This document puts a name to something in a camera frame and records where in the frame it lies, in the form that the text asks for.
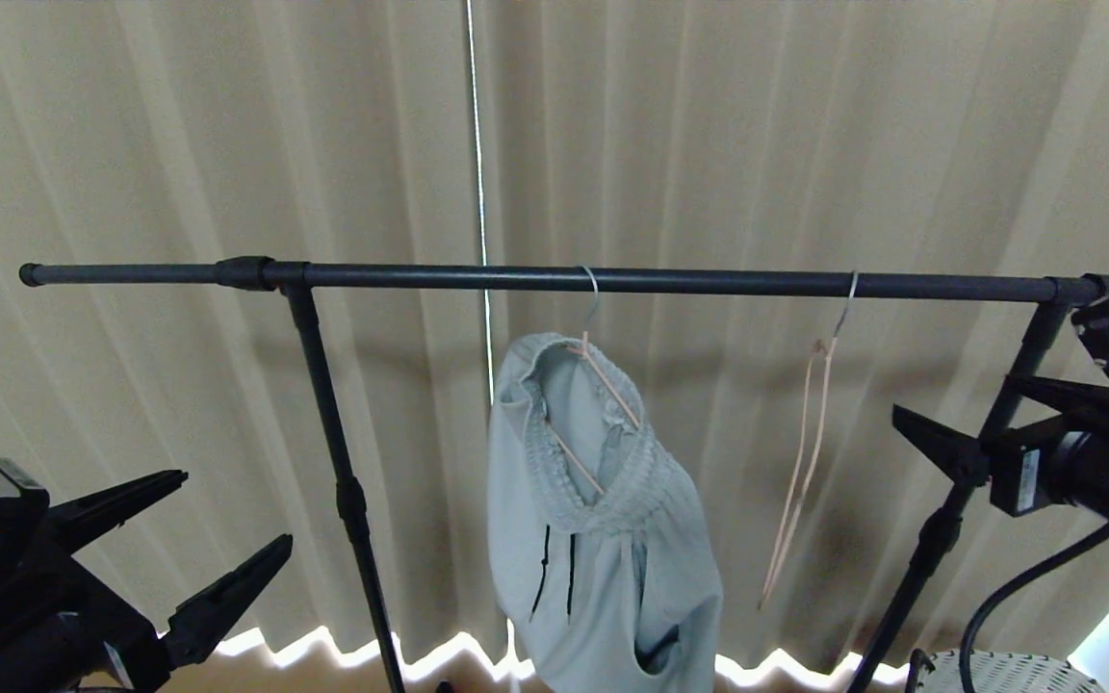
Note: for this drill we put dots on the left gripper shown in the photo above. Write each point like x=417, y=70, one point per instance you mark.
x=35, y=635

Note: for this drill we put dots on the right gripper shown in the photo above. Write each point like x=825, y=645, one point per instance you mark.
x=1094, y=472

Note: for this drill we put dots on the pink clothes hanger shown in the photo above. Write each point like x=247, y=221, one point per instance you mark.
x=612, y=393
x=810, y=462

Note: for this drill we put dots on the pale grey shorts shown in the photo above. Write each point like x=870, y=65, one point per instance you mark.
x=603, y=597

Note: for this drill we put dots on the white laundry basket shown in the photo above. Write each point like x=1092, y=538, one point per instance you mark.
x=1007, y=674

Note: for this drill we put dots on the black clothes rack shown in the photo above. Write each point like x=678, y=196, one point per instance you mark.
x=709, y=282

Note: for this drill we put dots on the beige curtain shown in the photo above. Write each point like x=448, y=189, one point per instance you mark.
x=179, y=144

